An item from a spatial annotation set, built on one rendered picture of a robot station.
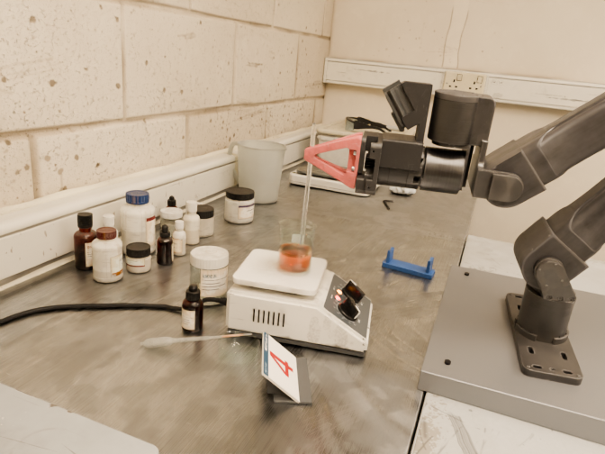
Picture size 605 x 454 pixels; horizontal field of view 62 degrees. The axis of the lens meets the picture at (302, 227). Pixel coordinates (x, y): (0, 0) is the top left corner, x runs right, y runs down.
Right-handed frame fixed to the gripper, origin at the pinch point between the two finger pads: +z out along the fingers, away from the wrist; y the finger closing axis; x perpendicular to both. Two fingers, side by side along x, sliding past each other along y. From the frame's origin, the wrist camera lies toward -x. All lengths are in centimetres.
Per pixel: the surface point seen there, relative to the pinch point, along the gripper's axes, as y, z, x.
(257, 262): -0.9, 6.4, 17.1
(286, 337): 6.2, 0.1, 24.4
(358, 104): -147, 1, 5
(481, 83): -131, -42, -8
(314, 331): 6.3, -3.7, 22.7
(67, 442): 30.7, 16.9, 24.9
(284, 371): 14.6, -1.3, 24.0
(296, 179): -83, 14, 24
